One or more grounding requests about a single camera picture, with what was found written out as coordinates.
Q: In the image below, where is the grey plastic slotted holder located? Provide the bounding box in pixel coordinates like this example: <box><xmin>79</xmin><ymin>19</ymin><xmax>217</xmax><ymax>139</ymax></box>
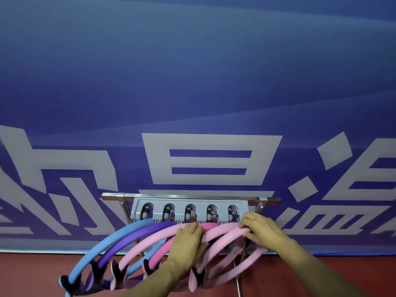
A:
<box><xmin>130</xmin><ymin>197</ymin><xmax>250</xmax><ymax>225</ymax></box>

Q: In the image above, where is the person's right forearm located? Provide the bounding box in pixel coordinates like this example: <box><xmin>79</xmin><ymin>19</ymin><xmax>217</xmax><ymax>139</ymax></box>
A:
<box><xmin>273</xmin><ymin>238</ymin><xmax>367</xmax><ymax>297</ymax></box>

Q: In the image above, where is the person's right hand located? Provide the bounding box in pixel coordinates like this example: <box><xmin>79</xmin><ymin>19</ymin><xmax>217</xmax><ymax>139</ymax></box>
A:
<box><xmin>238</xmin><ymin>212</ymin><xmax>291</xmax><ymax>253</ymax></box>

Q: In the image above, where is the blue banner with white print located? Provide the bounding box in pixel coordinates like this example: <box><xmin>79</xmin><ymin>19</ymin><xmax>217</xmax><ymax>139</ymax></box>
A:
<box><xmin>0</xmin><ymin>0</ymin><xmax>396</xmax><ymax>256</ymax></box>

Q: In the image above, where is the blue pilates ring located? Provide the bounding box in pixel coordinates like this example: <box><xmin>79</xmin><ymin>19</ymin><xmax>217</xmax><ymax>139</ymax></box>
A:
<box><xmin>59</xmin><ymin>218</ymin><xmax>169</xmax><ymax>297</ymax></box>

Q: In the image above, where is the silver metal rack frame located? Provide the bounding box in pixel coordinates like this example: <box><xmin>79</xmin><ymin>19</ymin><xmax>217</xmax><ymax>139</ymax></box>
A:
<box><xmin>101</xmin><ymin>192</ymin><xmax>282</xmax><ymax>297</ymax></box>

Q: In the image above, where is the person's left hand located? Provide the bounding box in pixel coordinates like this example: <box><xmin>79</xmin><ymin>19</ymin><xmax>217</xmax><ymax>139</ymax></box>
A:
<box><xmin>166</xmin><ymin>222</ymin><xmax>209</xmax><ymax>271</ymax></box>

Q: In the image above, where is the person's left forearm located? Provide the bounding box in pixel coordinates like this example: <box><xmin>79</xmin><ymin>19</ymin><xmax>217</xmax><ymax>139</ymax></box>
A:
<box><xmin>123</xmin><ymin>260</ymin><xmax>187</xmax><ymax>297</ymax></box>

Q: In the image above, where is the light pink pilates ring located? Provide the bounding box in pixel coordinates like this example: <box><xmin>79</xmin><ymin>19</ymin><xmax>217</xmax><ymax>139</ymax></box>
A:
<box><xmin>187</xmin><ymin>222</ymin><xmax>248</xmax><ymax>292</ymax></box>
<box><xmin>195</xmin><ymin>228</ymin><xmax>268</xmax><ymax>289</ymax></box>
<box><xmin>110</xmin><ymin>223</ymin><xmax>193</xmax><ymax>291</ymax></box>

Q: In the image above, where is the hot pink pilates ring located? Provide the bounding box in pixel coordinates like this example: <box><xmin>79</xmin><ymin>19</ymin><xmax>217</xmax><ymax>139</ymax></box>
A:
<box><xmin>142</xmin><ymin>222</ymin><xmax>219</xmax><ymax>277</ymax></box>

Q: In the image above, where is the purple pilates ring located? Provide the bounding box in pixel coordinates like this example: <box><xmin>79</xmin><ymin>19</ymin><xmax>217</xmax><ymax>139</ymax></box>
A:
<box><xmin>85</xmin><ymin>220</ymin><xmax>177</xmax><ymax>292</ymax></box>

